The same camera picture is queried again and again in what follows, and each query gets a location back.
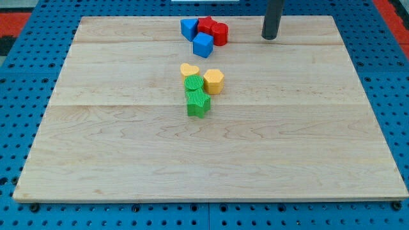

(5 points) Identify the yellow heart block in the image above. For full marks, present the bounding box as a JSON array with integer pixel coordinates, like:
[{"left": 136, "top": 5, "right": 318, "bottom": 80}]
[{"left": 180, "top": 63, "right": 200, "bottom": 81}]

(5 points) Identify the red cylinder block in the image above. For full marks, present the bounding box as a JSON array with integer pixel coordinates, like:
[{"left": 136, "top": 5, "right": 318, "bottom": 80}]
[{"left": 211, "top": 23, "right": 229, "bottom": 46}]

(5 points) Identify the blue cube block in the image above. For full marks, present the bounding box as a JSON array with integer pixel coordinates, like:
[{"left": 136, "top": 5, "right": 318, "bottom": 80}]
[{"left": 192, "top": 32, "right": 213, "bottom": 58}]

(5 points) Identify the green cylinder block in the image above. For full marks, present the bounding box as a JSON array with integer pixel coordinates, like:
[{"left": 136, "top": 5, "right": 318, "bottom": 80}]
[{"left": 183, "top": 75, "right": 204, "bottom": 92}]

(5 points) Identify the red star block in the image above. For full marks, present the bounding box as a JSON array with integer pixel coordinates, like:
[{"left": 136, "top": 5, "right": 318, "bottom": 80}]
[{"left": 197, "top": 16, "right": 217, "bottom": 35}]

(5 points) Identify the blue triangular block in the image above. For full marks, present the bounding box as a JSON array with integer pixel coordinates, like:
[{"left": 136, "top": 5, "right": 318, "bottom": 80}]
[{"left": 180, "top": 19, "right": 199, "bottom": 42}]

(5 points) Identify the green star block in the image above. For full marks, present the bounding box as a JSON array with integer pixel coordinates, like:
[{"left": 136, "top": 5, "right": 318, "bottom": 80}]
[{"left": 186, "top": 89, "right": 211, "bottom": 118}]

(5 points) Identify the yellow hexagon block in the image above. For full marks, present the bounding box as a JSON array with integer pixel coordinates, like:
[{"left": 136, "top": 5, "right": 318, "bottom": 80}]
[{"left": 203, "top": 69, "right": 224, "bottom": 95}]

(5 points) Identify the light wooden board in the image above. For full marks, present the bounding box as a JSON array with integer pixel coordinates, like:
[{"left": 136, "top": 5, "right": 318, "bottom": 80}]
[{"left": 13, "top": 16, "right": 408, "bottom": 203}]

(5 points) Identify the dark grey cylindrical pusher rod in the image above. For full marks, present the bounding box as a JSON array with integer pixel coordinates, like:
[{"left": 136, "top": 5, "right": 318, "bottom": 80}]
[{"left": 261, "top": 0, "right": 285, "bottom": 40}]

